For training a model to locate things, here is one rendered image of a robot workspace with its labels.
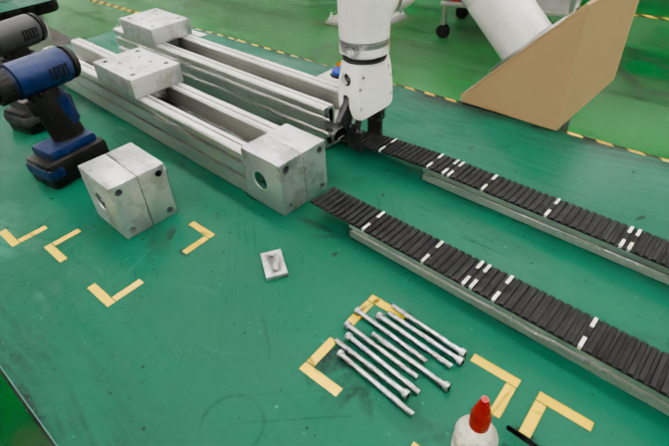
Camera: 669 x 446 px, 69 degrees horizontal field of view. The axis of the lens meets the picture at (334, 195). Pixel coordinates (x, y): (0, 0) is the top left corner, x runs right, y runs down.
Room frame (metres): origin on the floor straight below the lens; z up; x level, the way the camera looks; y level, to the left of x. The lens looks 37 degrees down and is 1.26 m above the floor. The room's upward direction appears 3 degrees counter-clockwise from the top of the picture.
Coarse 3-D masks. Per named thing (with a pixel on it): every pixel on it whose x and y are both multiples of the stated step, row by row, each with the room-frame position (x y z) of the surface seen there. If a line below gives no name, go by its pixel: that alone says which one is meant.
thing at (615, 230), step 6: (612, 222) 0.50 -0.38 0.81; (618, 222) 0.50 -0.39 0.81; (612, 228) 0.49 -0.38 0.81; (618, 228) 0.49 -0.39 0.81; (624, 228) 0.49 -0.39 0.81; (606, 234) 0.48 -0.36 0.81; (612, 234) 0.48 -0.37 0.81; (618, 234) 0.48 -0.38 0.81; (600, 240) 0.47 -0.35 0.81; (606, 240) 0.47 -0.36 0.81; (612, 240) 0.47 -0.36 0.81; (618, 240) 0.47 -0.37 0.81
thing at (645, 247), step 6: (648, 234) 0.47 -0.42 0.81; (642, 240) 0.46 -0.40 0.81; (648, 240) 0.47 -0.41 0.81; (654, 240) 0.46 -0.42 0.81; (636, 246) 0.46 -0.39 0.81; (642, 246) 0.45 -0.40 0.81; (648, 246) 0.45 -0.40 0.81; (654, 246) 0.45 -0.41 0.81; (636, 252) 0.44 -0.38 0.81; (642, 252) 0.44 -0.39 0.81; (648, 252) 0.44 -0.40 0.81; (648, 258) 0.43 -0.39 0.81
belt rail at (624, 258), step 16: (432, 176) 0.67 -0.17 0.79; (464, 192) 0.62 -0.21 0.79; (480, 192) 0.60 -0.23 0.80; (496, 208) 0.58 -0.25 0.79; (512, 208) 0.57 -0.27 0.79; (528, 224) 0.55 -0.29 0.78; (544, 224) 0.53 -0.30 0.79; (560, 224) 0.51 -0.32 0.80; (576, 240) 0.50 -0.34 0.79; (592, 240) 0.48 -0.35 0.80; (608, 256) 0.47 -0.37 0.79; (624, 256) 0.46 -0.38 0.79; (640, 272) 0.44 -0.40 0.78; (656, 272) 0.43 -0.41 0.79
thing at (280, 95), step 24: (120, 48) 1.35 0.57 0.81; (144, 48) 1.25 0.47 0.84; (168, 48) 1.17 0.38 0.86; (192, 48) 1.22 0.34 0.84; (216, 48) 1.15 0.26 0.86; (192, 72) 1.10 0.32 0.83; (216, 72) 1.03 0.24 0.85; (240, 72) 0.99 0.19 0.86; (264, 72) 1.02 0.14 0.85; (288, 72) 0.98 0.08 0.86; (216, 96) 1.04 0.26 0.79; (240, 96) 0.99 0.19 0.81; (264, 96) 0.92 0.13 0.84; (288, 96) 0.86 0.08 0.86; (312, 96) 0.92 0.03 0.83; (336, 96) 0.87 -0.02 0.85; (288, 120) 0.87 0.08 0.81; (312, 120) 0.82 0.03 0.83
